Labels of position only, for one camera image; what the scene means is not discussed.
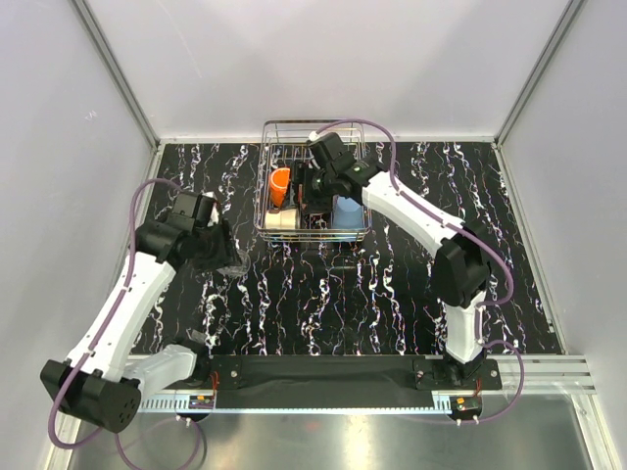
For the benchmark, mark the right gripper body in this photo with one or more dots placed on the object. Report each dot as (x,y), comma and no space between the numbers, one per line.
(316,192)

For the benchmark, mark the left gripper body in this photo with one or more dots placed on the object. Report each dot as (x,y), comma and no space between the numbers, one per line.
(216,248)

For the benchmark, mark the orange cup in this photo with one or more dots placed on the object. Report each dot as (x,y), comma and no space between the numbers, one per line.
(279,183)

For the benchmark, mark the blue plastic cup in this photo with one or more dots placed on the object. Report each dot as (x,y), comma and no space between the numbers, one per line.
(347,214)

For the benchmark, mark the metal cup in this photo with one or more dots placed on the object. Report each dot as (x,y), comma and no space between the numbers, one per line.
(287,219)

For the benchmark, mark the small clear plastic cup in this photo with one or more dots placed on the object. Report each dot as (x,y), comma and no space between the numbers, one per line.
(239,267)

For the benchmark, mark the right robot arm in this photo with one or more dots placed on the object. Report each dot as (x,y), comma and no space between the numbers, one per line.
(460,270)

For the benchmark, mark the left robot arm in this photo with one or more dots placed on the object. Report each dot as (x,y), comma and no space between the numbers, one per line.
(95,383)

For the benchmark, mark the black base bar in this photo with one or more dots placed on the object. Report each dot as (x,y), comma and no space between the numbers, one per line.
(332,382)

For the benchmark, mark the wire dish rack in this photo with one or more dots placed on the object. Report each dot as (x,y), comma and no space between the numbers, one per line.
(288,206)

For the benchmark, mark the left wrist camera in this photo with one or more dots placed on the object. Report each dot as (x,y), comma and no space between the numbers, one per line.
(213,208)

